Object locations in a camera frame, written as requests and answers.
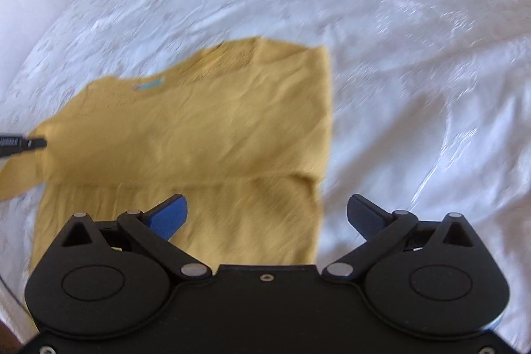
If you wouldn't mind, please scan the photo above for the yellow knit top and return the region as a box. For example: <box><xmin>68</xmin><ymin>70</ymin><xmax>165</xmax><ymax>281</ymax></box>
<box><xmin>0</xmin><ymin>35</ymin><xmax>335</xmax><ymax>276</ymax></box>

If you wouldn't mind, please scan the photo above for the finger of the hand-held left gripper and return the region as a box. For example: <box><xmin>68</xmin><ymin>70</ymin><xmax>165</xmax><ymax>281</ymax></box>
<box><xmin>0</xmin><ymin>135</ymin><xmax>47</xmax><ymax>160</ymax></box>

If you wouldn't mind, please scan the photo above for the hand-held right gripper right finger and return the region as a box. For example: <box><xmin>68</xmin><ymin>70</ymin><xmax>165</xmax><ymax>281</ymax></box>
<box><xmin>321</xmin><ymin>194</ymin><xmax>474</xmax><ymax>280</ymax></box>

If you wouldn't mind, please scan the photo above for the white embroidered bedspread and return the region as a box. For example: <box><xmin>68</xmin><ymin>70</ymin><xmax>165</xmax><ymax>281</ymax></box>
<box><xmin>0</xmin><ymin>0</ymin><xmax>531</xmax><ymax>346</ymax></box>

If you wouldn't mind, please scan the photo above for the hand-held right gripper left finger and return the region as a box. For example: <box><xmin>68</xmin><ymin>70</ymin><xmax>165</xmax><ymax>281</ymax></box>
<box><xmin>60</xmin><ymin>194</ymin><xmax>213</xmax><ymax>280</ymax></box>

